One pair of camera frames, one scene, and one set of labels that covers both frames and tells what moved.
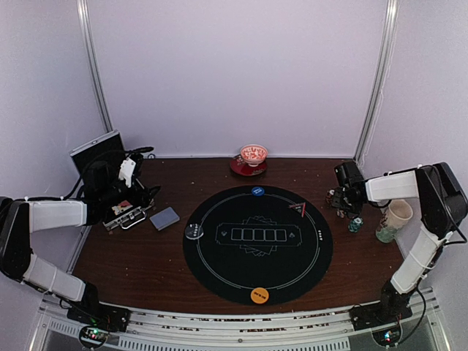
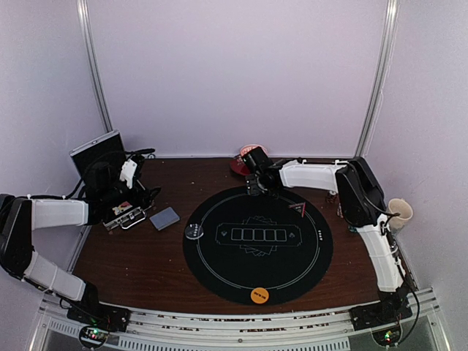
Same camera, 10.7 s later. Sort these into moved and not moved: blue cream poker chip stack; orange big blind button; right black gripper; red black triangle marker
Moved: right black gripper
Not moved: orange big blind button; blue cream poker chip stack; red black triangle marker
